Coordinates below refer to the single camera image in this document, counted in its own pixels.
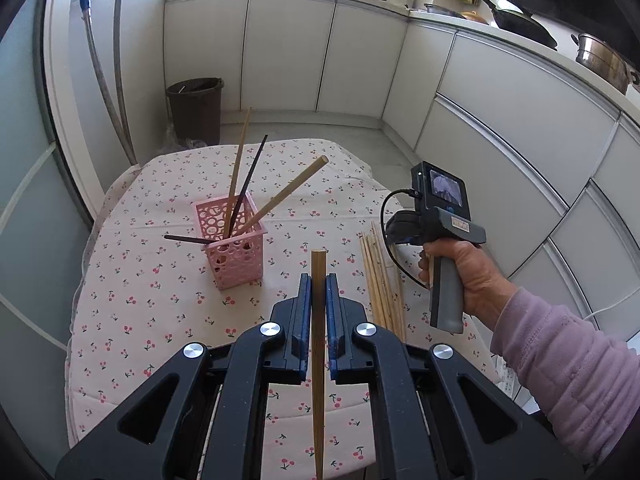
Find white kitchen cabinets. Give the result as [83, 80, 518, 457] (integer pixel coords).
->
[162, 0, 640, 346]

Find person's right hand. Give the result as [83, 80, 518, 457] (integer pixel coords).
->
[419, 238, 518, 330]

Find wooden chopstick on table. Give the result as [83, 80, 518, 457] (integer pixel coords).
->
[369, 222, 401, 336]
[380, 240, 406, 342]
[359, 234, 386, 328]
[364, 231, 388, 325]

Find thick wooden chopstick in holder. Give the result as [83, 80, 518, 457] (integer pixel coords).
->
[235, 155, 329, 235]

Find cherry print tablecloth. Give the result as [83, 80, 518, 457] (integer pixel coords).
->
[64, 138, 516, 480]

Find pink perforated utensil holder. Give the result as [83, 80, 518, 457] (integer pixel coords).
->
[193, 195, 267, 290]

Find black frying pan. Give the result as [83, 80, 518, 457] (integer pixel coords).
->
[482, 0, 558, 50]

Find thin brown chopstick in holder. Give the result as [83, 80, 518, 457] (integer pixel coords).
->
[224, 107, 252, 238]

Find stainless steel pot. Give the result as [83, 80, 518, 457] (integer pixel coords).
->
[570, 34, 639, 94]

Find frosted glass sliding door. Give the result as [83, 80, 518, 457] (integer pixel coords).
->
[1, 0, 90, 478]

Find dark brown trash bin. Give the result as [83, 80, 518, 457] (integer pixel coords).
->
[166, 77, 224, 145]

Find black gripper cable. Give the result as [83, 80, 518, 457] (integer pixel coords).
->
[380, 187, 432, 291]

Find blue handled mop pole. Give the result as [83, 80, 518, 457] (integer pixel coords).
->
[78, 0, 125, 153]

